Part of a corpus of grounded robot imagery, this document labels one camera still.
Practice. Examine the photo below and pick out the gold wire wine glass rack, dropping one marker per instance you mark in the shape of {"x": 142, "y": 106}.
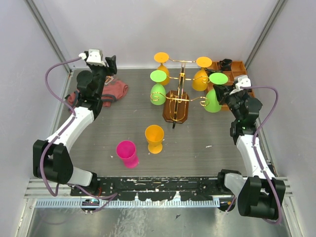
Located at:
{"x": 177, "y": 102}

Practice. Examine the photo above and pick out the orange wine glass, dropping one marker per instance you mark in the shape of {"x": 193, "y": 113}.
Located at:
{"x": 201, "y": 78}
{"x": 162, "y": 57}
{"x": 154, "y": 135}

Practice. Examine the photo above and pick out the red printed t-shirt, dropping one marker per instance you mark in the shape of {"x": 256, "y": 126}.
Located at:
{"x": 113, "y": 90}

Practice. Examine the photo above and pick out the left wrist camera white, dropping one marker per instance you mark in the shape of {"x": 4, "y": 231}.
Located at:
{"x": 93, "y": 57}

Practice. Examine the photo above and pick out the wooden compartment tray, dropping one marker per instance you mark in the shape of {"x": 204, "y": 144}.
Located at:
{"x": 237, "y": 69}

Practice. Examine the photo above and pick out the pink wine glass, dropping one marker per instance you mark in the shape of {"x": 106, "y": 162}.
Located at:
{"x": 126, "y": 151}

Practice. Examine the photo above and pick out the green wine glass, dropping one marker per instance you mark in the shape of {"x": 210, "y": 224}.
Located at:
{"x": 158, "y": 93}
{"x": 214, "y": 79}

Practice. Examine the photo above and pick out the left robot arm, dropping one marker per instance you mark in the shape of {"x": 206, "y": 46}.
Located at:
{"x": 51, "y": 158}

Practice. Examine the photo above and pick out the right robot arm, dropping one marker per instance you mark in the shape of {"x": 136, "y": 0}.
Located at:
{"x": 261, "y": 194}

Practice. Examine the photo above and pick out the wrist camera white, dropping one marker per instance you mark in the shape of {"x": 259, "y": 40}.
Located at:
{"x": 241, "y": 81}
{"x": 93, "y": 57}

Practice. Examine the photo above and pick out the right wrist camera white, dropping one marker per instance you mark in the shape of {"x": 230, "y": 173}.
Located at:
{"x": 241, "y": 81}

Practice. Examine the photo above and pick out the dark rolled sock upper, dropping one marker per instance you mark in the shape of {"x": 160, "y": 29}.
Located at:
{"x": 225, "y": 64}

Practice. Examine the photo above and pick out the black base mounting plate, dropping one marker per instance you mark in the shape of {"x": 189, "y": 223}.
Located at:
{"x": 195, "y": 188}

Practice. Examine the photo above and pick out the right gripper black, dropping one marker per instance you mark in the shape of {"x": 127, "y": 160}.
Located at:
{"x": 221, "y": 93}

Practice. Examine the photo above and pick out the orange wine glass front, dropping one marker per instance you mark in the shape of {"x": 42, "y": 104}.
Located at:
{"x": 154, "y": 135}

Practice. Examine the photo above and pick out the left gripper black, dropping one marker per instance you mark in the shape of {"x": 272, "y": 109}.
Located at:
{"x": 112, "y": 62}

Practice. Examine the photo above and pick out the grey slotted cable duct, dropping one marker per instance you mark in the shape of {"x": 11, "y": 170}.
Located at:
{"x": 91, "y": 203}

